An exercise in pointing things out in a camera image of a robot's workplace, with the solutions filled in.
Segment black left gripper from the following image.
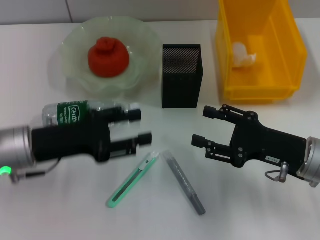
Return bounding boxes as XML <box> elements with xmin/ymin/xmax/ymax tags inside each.
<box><xmin>31</xmin><ymin>106</ymin><xmax>153</xmax><ymax>164</ymax></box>

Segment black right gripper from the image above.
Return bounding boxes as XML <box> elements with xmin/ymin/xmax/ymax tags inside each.
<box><xmin>191</xmin><ymin>104</ymin><xmax>308</xmax><ymax>176</ymax></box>

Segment green utility knife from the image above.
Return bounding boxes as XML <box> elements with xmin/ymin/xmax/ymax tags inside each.
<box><xmin>106</xmin><ymin>150</ymin><xmax>161</xmax><ymax>210</ymax></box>

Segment clear green-label water bottle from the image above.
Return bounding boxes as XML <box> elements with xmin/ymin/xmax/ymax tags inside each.
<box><xmin>41</xmin><ymin>99</ymin><xmax>141</xmax><ymax>128</ymax></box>

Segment red-orange knitted orange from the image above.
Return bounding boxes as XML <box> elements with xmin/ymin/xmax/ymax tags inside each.
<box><xmin>87</xmin><ymin>36</ymin><xmax>131</xmax><ymax>79</ymax></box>

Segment white paper ball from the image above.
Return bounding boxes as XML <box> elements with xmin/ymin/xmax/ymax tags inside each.
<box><xmin>231</xmin><ymin>41</ymin><xmax>258</xmax><ymax>68</ymax></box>

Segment black mesh pen holder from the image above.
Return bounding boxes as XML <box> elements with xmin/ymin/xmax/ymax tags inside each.
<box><xmin>161</xmin><ymin>44</ymin><xmax>205</xmax><ymax>109</ymax></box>

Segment grey pen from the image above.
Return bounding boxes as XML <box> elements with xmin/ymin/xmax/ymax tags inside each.
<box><xmin>162</xmin><ymin>149</ymin><xmax>207</xmax><ymax>216</ymax></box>

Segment green glass fruit plate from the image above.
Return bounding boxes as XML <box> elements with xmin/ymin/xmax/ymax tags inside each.
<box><xmin>61</xmin><ymin>16</ymin><xmax>163</xmax><ymax>98</ymax></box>

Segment yellow plastic bin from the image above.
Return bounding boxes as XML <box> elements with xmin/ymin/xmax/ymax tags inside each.
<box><xmin>216</xmin><ymin>0</ymin><xmax>308</xmax><ymax>104</ymax></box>

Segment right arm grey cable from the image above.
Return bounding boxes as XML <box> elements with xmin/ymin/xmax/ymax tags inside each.
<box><xmin>264</xmin><ymin>161</ymin><xmax>291</xmax><ymax>183</ymax></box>

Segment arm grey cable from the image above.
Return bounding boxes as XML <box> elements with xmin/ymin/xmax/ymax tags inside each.
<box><xmin>9</xmin><ymin>159</ymin><xmax>61</xmax><ymax>185</ymax></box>
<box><xmin>264</xmin><ymin>161</ymin><xmax>291</xmax><ymax>183</ymax></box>

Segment left arm grey cable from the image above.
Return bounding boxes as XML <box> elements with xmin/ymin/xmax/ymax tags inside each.
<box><xmin>9</xmin><ymin>159</ymin><xmax>61</xmax><ymax>185</ymax></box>

